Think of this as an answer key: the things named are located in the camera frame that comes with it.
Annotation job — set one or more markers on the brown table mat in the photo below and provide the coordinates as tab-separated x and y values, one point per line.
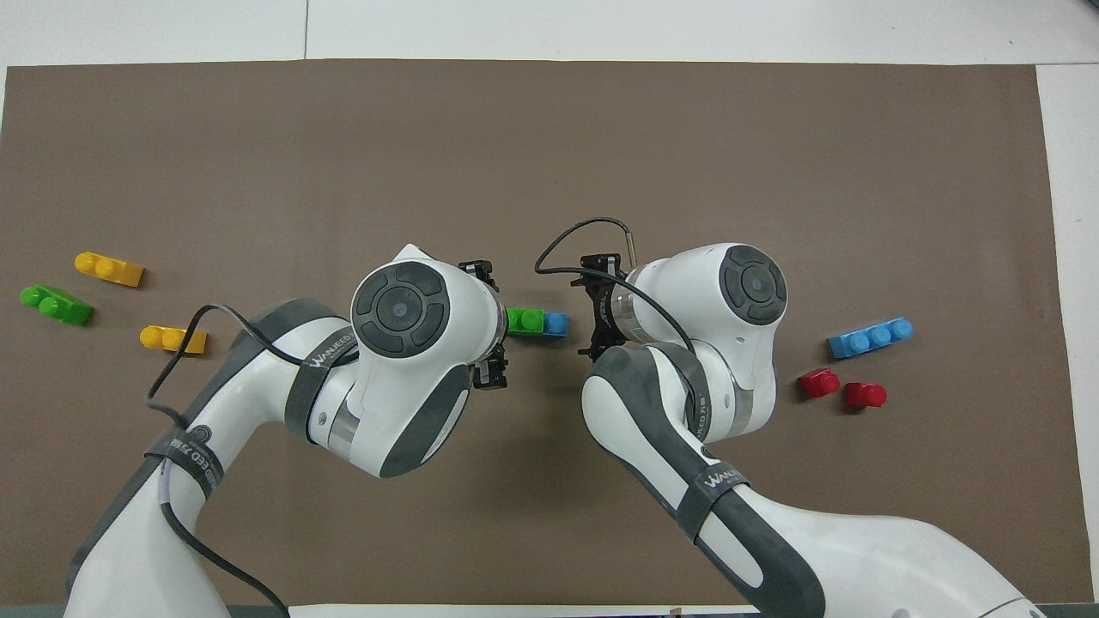
549	154

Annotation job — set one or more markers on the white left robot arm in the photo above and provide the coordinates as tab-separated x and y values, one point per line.
403	343

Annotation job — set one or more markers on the small red toy block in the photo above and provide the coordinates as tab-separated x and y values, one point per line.
865	395
818	383

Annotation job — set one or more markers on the yellow two-stud toy block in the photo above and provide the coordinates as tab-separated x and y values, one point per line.
172	339
109	269

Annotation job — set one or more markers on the green two-stud toy block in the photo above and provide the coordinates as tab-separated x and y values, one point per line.
525	322
56	305

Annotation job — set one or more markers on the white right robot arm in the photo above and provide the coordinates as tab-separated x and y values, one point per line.
738	360

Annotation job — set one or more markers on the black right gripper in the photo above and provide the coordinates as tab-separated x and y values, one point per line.
607	311

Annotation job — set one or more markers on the blue three-stud toy block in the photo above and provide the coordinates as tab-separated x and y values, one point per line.
871	337
555	324

